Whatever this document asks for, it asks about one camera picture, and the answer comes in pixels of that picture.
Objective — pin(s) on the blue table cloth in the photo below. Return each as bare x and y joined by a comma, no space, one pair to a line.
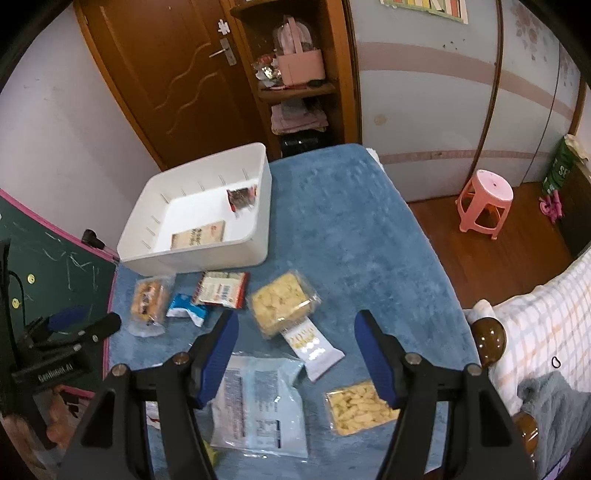
337,218

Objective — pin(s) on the white red-edged snack bag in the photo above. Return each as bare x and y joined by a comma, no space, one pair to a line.
152,414

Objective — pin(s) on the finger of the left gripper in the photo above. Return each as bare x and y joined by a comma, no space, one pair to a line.
95,332
59,321

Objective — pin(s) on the red white snack packet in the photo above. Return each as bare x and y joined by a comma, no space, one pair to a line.
222,289

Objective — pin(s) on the colourful wall poster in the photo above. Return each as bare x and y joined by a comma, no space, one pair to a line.
427,8

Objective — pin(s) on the person's left hand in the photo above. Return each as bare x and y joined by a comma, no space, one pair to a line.
27,443

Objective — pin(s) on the yellow puffed snack pack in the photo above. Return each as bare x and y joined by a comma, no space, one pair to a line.
358,407

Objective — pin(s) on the grey fluffy blanket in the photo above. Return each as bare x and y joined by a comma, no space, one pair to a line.
562,415

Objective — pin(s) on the white plastic storage bin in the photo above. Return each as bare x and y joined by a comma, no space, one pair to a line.
193,195

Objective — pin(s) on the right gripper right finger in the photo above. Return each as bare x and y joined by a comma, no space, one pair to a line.
383,355

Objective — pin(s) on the blue white candy wrapper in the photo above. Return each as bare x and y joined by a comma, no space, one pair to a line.
181,306

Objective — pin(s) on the brown paper snack pack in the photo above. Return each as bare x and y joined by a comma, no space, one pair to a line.
204,235

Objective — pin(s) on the pink plastic stool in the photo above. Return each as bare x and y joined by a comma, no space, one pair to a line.
486,191

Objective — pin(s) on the dark red date packet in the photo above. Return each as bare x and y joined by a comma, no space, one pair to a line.
242,198

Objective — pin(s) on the square puffed rice pack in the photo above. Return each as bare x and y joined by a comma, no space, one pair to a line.
283,303

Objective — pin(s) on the white orange oat bar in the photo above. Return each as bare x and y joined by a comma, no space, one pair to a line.
311,346

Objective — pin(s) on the orange fried snack bag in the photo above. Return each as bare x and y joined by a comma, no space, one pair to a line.
149,305

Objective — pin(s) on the green snack packet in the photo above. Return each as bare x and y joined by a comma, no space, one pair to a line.
212,455

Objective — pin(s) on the green chalkboard pink frame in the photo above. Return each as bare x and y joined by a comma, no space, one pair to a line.
55,270

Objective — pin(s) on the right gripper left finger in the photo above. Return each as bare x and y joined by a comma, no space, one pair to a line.
210,355

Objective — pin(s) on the brown wooden door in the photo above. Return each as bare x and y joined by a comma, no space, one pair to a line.
178,71

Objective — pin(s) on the large light blue bag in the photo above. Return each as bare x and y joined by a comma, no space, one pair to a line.
257,408

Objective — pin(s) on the wooden corner shelf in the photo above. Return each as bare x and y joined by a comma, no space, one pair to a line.
331,26

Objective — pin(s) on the brown wooden bed knob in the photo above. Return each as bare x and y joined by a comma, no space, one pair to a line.
490,339

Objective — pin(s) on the pink gift bag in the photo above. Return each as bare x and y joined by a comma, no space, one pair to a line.
299,61

